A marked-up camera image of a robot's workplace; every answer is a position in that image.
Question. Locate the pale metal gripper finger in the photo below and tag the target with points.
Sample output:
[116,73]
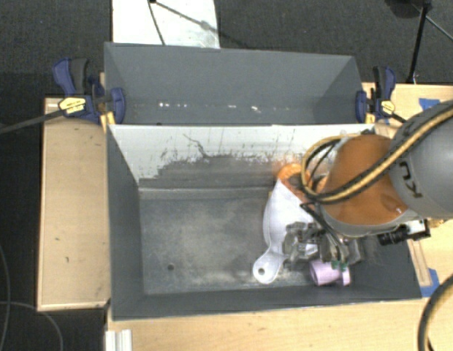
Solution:
[301,229]
[297,251]

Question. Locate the white plastic scoop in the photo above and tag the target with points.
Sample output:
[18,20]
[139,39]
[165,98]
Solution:
[281,210]

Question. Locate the pink cylinder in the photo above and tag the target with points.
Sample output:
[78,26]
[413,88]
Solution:
[327,274]

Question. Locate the orange ball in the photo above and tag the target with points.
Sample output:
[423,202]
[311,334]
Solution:
[286,172]

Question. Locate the grey metal bin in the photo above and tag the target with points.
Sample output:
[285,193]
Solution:
[212,232]

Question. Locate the pale wood board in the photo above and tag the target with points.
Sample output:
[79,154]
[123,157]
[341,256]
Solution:
[73,214]

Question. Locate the black cylinder on white bracket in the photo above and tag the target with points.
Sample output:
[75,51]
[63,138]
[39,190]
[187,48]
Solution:
[394,237]

